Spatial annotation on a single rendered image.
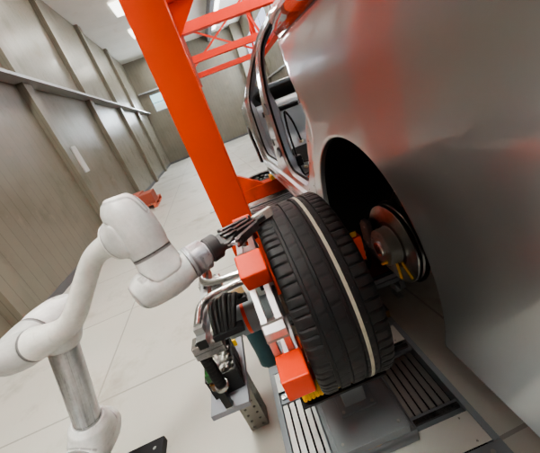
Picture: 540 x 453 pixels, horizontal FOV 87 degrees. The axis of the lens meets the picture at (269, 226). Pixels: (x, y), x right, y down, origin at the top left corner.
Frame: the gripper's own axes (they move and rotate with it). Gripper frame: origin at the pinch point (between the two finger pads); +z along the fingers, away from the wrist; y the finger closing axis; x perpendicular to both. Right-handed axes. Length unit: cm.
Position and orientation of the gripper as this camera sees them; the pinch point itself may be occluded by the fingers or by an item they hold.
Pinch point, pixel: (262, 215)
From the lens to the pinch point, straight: 87.6
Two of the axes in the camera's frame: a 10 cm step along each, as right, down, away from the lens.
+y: 5.8, 2.2, -7.9
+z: 7.5, -5.2, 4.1
